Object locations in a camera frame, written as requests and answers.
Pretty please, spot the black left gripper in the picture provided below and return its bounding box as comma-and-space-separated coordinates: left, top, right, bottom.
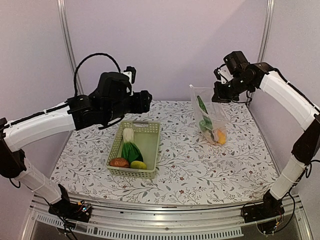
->
103, 89, 152, 122

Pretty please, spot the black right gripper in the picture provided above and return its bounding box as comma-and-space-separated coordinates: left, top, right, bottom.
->
211, 74, 253, 104

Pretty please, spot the clear zip top bag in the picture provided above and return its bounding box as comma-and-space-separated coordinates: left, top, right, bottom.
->
189, 84, 229, 145

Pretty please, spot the green cucumber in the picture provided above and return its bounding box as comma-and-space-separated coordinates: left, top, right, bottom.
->
196, 95, 213, 132

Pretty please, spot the yellow green mango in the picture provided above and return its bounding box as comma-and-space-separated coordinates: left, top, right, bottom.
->
130, 160, 147, 170

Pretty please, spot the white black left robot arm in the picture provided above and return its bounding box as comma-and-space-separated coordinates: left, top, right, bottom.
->
0, 71, 152, 217

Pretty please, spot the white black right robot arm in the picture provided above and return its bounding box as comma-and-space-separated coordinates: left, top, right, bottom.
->
211, 51, 320, 218

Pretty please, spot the green bok choy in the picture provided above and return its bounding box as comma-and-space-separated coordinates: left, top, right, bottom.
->
121, 127, 144, 164

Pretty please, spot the pale green perforated basket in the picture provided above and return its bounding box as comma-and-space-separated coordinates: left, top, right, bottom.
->
106, 120, 160, 179

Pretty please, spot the brown bread roll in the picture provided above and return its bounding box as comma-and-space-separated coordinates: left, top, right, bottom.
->
109, 157, 130, 168

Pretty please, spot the floral patterned table mat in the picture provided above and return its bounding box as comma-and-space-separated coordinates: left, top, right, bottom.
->
51, 101, 278, 205

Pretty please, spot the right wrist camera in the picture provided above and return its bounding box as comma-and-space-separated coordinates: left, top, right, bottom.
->
213, 64, 229, 84

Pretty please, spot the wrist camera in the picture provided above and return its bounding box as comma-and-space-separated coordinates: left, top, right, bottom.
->
213, 64, 229, 84
122, 66, 137, 96

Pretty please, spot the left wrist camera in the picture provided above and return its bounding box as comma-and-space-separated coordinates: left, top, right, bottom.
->
122, 66, 137, 96

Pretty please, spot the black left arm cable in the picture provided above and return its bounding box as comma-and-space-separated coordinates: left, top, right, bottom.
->
73, 52, 122, 97

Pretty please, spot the right aluminium frame post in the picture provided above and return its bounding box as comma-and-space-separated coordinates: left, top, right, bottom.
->
245, 0, 276, 106

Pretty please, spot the aluminium frame post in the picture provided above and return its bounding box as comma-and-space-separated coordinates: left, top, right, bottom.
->
245, 0, 276, 106
56, 0, 84, 96

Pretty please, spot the aluminium front rail base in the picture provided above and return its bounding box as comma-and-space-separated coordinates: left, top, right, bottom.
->
21, 194, 315, 240

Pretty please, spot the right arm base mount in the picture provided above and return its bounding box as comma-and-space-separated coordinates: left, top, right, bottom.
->
240, 202, 285, 235

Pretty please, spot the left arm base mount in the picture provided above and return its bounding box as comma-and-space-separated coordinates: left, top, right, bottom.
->
48, 199, 92, 223

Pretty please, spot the left aluminium frame post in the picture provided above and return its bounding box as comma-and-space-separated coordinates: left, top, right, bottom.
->
56, 0, 84, 96

